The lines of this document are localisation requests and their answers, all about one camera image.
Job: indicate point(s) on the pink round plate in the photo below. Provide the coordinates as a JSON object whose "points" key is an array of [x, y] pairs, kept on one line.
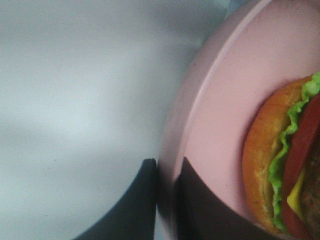
{"points": [[262, 46]]}

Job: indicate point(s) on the toy burger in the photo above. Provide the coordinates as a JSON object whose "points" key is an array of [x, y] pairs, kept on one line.
{"points": [[281, 161]]}

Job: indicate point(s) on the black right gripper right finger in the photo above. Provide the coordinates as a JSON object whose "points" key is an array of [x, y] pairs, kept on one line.
{"points": [[213, 206]]}

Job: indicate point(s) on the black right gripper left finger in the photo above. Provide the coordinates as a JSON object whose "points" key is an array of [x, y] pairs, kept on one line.
{"points": [[133, 216]]}

